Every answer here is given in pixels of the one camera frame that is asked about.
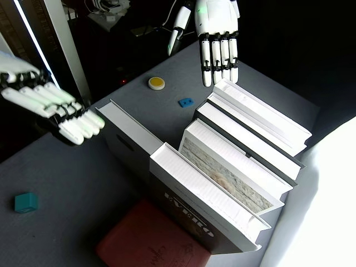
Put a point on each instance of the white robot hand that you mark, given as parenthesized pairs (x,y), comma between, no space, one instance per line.
(16,66)
(217,16)

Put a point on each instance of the white book with oval mark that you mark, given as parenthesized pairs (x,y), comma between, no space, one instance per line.
(130,130)

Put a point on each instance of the white light strip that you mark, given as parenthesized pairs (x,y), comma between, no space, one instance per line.
(29,27)

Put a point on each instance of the grey flat device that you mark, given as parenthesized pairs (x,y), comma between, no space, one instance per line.
(142,31)

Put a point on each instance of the yellow round disc white rim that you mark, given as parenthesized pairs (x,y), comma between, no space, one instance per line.
(156,83)

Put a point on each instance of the white hardcover book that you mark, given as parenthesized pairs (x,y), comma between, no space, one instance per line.
(250,119)
(250,101)

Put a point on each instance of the small blue block with holes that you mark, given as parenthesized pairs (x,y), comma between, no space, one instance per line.
(185,102)

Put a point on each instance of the grey table cloth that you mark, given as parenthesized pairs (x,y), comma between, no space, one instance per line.
(83,167)

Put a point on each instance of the dark grey cover book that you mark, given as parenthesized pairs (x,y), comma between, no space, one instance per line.
(250,140)

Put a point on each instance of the teal cube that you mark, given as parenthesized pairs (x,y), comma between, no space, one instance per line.
(25,202)

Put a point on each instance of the book with photo cover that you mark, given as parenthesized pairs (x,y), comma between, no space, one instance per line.
(222,167)

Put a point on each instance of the red flat book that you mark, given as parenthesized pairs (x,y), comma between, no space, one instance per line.
(144,239)

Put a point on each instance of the white post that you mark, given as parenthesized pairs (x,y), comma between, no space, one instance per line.
(69,41)

